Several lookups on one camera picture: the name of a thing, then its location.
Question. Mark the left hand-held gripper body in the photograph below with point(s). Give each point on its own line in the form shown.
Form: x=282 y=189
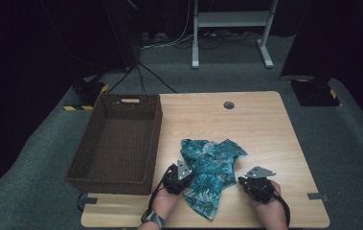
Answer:
x=174 y=180

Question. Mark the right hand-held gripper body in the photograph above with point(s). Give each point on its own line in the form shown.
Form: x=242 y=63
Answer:
x=260 y=188

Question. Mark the teal floral shirt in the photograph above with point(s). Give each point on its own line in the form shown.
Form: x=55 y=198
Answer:
x=211 y=166

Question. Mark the brown woven basket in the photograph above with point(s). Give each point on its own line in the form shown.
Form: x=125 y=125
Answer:
x=121 y=150

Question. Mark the person's left hand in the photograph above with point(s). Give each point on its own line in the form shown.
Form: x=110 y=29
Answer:
x=166 y=202

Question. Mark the person's right hand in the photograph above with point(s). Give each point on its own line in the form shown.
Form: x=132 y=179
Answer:
x=271 y=214

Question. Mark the grey wristwatch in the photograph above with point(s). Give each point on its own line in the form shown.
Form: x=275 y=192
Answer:
x=153 y=218

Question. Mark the grey tape strip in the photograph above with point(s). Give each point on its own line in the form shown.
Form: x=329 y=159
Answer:
x=316 y=196
x=89 y=200

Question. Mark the grey table grommet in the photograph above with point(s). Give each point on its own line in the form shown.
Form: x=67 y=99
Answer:
x=229 y=105

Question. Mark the black stand with striped base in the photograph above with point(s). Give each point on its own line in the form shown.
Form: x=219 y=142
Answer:
x=89 y=92
x=316 y=94

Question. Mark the black floor stand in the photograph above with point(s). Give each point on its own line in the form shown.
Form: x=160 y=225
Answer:
x=128 y=38

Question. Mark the white desk frame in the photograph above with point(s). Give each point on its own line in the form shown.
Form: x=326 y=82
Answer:
x=233 y=19

